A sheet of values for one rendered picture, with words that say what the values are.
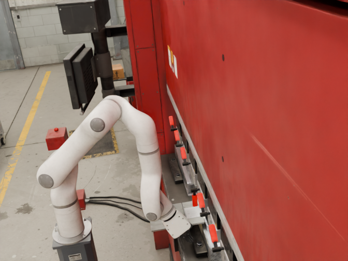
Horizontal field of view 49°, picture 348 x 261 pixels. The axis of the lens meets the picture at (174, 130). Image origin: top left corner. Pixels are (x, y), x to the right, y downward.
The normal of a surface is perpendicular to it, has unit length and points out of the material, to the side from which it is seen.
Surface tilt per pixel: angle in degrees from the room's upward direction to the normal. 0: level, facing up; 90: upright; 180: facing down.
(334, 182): 90
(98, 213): 0
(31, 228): 0
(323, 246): 90
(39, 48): 90
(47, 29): 90
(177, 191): 0
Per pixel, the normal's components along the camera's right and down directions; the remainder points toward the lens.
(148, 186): -0.22, -0.36
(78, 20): -0.01, 0.44
